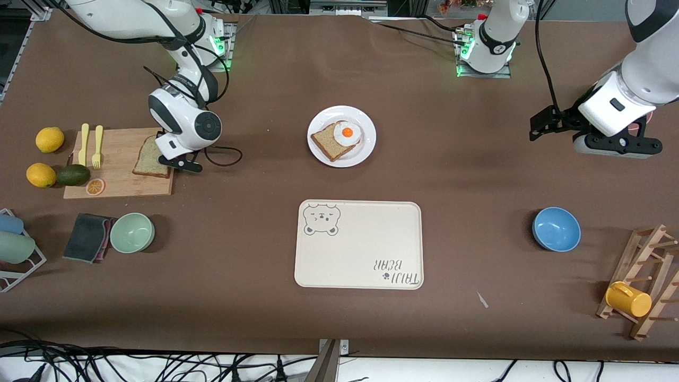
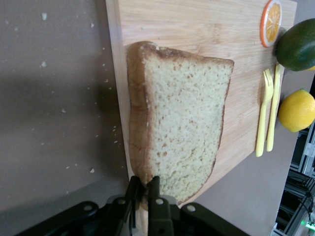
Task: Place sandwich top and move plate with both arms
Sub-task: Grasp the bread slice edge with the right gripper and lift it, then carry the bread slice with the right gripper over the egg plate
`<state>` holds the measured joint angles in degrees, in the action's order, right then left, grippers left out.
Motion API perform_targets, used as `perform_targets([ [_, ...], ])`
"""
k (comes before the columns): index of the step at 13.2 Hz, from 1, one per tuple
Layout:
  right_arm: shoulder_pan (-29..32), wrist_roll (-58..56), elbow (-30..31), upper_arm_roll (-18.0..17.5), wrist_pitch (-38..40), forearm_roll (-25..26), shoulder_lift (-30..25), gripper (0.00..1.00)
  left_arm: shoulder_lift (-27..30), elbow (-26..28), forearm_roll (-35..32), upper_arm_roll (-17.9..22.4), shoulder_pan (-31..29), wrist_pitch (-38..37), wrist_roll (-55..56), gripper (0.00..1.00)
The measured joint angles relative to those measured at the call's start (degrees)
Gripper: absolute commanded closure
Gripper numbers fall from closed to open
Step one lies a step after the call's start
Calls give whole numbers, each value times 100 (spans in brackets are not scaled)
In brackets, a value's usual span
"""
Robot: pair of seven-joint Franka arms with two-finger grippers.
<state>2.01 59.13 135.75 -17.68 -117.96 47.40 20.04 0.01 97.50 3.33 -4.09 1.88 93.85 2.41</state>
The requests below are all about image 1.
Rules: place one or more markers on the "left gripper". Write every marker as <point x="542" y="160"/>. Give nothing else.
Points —
<point x="568" y="119"/>

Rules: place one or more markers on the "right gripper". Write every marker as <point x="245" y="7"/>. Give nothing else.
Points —
<point x="159" y="134"/>

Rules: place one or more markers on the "brown bread slice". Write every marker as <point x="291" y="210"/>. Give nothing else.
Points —
<point x="147" y="162"/>
<point x="326" y="142"/>

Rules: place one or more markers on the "toy fried egg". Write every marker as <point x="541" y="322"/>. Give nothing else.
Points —
<point x="347" y="132"/>

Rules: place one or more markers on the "white round plate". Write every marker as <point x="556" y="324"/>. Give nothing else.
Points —
<point x="366" y="148"/>

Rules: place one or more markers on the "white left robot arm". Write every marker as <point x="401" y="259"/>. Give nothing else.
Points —
<point x="652" y="74"/>

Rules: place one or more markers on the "wooden cutting board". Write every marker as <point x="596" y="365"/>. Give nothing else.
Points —
<point x="119" y="180"/>

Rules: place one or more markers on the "yellow plastic fork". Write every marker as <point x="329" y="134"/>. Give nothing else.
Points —
<point x="97" y="151"/>

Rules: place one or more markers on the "orange fruit slice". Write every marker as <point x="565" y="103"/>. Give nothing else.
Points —
<point x="95" y="187"/>

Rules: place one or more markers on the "yellow plastic knife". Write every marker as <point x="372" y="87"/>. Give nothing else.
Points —
<point x="83" y="146"/>

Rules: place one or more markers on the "pink bowl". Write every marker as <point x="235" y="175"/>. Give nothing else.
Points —
<point x="648" y="118"/>

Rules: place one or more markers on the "pale green bowl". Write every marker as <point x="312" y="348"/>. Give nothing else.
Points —
<point x="132" y="232"/>

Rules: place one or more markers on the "dark green avocado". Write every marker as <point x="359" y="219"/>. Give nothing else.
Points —
<point x="73" y="175"/>

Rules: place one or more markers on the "blue bowl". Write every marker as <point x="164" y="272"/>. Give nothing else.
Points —
<point x="557" y="229"/>

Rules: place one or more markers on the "pink cloth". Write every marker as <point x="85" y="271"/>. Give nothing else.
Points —
<point x="107" y="241"/>

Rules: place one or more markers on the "yellow lemon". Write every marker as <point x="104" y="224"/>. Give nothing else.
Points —
<point x="41" y="175"/>
<point x="49" y="139"/>

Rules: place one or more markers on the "dark grey cloth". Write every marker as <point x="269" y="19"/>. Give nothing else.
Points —
<point x="85" y="237"/>

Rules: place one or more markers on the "wooden mug rack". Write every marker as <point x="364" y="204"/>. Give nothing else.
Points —
<point x="644" y="254"/>

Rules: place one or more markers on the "light blue cup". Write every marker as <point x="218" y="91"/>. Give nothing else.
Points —
<point x="10" y="224"/>

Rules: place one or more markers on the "pale green cup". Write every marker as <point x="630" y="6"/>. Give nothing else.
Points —
<point x="16" y="248"/>

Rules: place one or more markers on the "yellow mug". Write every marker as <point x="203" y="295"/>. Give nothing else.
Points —
<point x="631" y="301"/>

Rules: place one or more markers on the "small white tape scrap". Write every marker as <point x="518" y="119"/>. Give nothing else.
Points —
<point x="482" y="300"/>

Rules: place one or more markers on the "cream tray with bear print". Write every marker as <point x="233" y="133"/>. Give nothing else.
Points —
<point x="360" y="254"/>

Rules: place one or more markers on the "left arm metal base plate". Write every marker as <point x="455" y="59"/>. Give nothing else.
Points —
<point x="504" y="73"/>

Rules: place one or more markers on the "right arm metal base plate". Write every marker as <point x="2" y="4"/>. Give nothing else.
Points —
<point x="229" y="61"/>

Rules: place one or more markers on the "aluminium table edge rail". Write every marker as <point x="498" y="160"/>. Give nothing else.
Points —
<point x="40" y="15"/>

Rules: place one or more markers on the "aluminium profile frame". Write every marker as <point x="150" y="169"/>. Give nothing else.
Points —
<point x="347" y="6"/>

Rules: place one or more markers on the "metal table edge bracket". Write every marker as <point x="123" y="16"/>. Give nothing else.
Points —
<point x="330" y="361"/>

